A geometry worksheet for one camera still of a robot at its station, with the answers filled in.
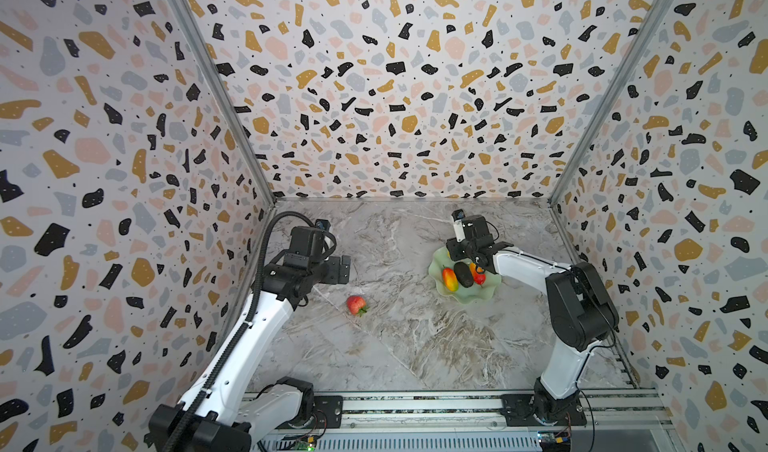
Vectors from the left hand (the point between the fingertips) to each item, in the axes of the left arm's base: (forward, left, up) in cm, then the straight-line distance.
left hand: (330, 257), depth 76 cm
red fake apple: (-4, -5, -19) cm, 20 cm away
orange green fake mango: (+4, -34, -20) cm, 39 cm away
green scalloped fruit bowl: (0, -40, -22) cm, 46 cm away
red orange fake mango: (+4, -43, -19) cm, 48 cm away
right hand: (+16, -34, -12) cm, 40 cm away
